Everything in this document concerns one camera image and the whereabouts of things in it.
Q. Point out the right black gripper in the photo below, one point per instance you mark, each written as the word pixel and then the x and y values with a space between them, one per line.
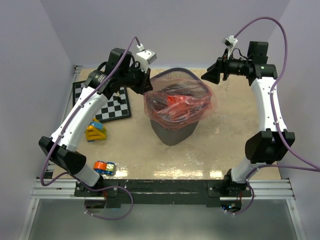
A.
pixel 222 66

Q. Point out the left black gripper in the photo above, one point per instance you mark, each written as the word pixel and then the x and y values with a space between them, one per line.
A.
pixel 145 85

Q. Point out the red plastic trash bag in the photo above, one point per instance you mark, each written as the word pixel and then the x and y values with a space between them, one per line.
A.
pixel 175 103

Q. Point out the grey mesh trash bin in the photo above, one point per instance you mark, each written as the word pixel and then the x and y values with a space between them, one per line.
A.
pixel 167 136

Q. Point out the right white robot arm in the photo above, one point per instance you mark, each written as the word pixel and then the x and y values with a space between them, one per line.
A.
pixel 266 146

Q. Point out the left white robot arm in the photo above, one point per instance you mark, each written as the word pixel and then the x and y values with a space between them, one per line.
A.
pixel 121 70

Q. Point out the black white chessboard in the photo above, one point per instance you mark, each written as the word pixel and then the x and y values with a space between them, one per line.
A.
pixel 112 110

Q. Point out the yellow blue toy blocks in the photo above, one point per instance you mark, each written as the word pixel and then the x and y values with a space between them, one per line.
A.
pixel 95 131

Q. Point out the orange tape roll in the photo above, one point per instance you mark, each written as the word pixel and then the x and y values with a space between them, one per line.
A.
pixel 100 167

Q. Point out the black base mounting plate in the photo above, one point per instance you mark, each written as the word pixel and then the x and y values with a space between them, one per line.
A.
pixel 161 192

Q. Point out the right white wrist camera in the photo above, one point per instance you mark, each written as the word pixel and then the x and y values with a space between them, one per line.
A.
pixel 230 42

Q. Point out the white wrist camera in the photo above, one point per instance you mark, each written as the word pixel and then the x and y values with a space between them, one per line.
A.
pixel 145 57
pixel 230 42

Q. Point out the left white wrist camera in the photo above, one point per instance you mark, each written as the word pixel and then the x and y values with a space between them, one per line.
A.
pixel 145 57

